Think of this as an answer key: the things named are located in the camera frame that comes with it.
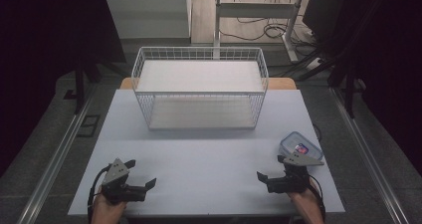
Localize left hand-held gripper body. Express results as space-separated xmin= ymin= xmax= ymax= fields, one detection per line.
xmin=101 ymin=157 xmax=147 ymax=205

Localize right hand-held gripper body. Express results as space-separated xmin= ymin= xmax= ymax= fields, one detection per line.
xmin=266 ymin=150 xmax=325 ymax=195

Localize person's right hand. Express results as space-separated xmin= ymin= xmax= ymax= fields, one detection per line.
xmin=288 ymin=178 xmax=320 ymax=213

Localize person's left hand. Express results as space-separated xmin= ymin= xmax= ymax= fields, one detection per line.
xmin=91 ymin=191 xmax=127 ymax=220

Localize clear food container blue lid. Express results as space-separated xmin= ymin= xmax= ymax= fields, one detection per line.
xmin=279 ymin=130 xmax=324 ymax=161

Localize wooden table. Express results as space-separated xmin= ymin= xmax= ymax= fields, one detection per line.
xmin=118 ymin=77 xmax=298 ymax=91

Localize black metal stand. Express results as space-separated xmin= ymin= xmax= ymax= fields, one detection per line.
xmin=326 ymin=0 xmax=386 ymax=119
xmin=73 ymin=50 xmax=131 ymax=116

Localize white power strip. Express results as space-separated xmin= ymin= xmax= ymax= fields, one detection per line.
xmin=304 ymin=57 xmax=323 ymax=72

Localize dark curtain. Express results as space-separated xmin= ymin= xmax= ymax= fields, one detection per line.
xmin=0 ymin=0 xmax=127 ymax=178
xmin=302 ymin=0 xmax=422 ymax=168

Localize white cabinet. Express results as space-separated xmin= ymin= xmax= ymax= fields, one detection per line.
xmin=103 ymin=0 xmax=193 ymax=40

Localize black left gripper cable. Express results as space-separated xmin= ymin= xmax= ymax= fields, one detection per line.
xmin=87 ymin=164 xmax=111 ymax=224

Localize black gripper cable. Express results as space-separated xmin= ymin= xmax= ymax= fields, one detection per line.
xmin=308 ymin=173 xmax=326 ymax=222
xmin=87 ymin=164 xmax=111 ymax=224

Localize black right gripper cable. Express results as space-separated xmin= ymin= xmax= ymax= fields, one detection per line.
xmin=308 ymin=173 xmax=326 ymax=222

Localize aluminium floor rail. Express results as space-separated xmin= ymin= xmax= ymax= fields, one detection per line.
xmin=15 ymin=84 xmax=98 ymax=224
xmin=328 ymin=87 xmax=411 ymax=224

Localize white wire basket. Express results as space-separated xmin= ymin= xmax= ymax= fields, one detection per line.
xmin=130 ymin=46 xmax=270 ymax=131

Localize black floor cables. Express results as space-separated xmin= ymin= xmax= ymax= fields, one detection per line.
xmin=220 ymin=0 xmax=320 ymax=54

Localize white desk frame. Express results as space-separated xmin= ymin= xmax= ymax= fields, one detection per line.
xmin=213 ymin=0 xmax=305 ymax=65

